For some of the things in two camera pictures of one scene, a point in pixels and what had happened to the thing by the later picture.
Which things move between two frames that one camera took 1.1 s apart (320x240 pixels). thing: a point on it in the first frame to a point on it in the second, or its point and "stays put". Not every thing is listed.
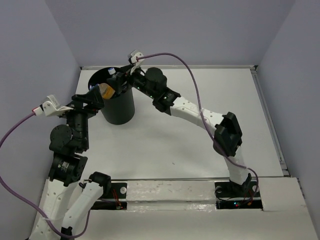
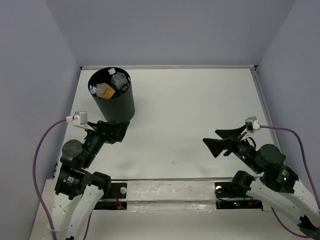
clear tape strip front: (183, 196) stays put
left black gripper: (95, 98) to (106, 130)
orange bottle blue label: (106, 91) stays put
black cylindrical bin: (118, 109) stays put
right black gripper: (117, 82) to (215, 145)
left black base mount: (116, 200) stays put
